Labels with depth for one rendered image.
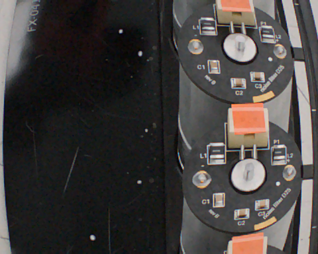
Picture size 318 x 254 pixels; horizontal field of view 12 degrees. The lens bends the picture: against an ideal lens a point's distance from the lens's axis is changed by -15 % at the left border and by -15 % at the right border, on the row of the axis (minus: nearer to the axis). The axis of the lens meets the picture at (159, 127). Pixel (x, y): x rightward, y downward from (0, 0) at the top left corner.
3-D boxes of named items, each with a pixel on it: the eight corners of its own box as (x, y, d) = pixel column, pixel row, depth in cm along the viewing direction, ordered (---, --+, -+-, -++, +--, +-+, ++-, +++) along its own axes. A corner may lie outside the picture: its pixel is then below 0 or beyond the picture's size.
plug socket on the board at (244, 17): (219, 34, 33) (218, 18, 33) (215, 2, 34) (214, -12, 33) (256, 36, 33) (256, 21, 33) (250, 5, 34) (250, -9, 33)
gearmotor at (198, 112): (177, 216, 37) (181, 99, 32) (175, 115, 38) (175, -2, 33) (281, 207, 37) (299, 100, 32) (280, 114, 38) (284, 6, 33)
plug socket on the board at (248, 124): (228, 161, 32) (230, 145, 31) (226, 120, 32) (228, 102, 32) (267, 159, 32) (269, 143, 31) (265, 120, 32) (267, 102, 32)
